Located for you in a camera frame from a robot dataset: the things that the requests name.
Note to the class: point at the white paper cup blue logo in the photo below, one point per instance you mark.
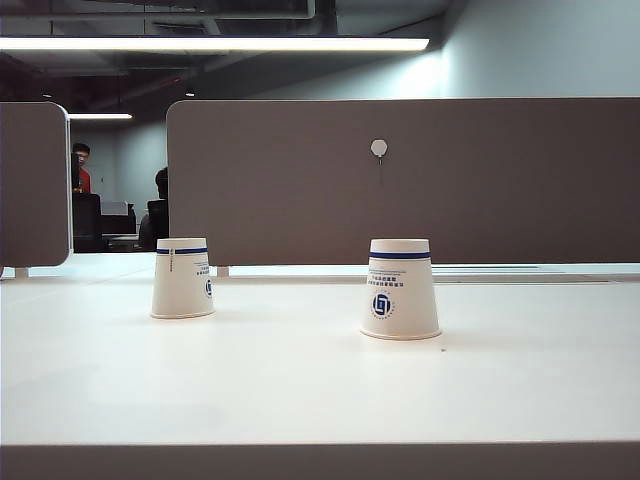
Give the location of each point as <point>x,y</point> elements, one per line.
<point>400,280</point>
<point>182,280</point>

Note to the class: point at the white partition support foot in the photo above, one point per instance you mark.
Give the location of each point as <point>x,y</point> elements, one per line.
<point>21,272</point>
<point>223,271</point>

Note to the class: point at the white hexagonal adhesive hook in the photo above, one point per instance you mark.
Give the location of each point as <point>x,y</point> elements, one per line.
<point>379,147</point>

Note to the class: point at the wide brown desk partition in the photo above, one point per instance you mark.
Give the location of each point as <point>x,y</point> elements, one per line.
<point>475,200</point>

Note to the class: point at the seated person dark silhouette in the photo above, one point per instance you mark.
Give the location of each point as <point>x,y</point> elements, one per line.
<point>161,185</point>

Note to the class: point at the white office printer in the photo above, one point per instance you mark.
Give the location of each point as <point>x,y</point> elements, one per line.
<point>117,206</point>

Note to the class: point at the long ceiling light strip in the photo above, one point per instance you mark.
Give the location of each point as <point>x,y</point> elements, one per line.
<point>215,44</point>

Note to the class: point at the person in red shirt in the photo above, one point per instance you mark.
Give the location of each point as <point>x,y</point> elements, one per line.
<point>82,175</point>

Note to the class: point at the short ceiling light strip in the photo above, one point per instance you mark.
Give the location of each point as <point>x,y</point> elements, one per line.
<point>100,116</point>

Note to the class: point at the narrow brown desk partition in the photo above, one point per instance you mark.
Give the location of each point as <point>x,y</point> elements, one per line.
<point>32,185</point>

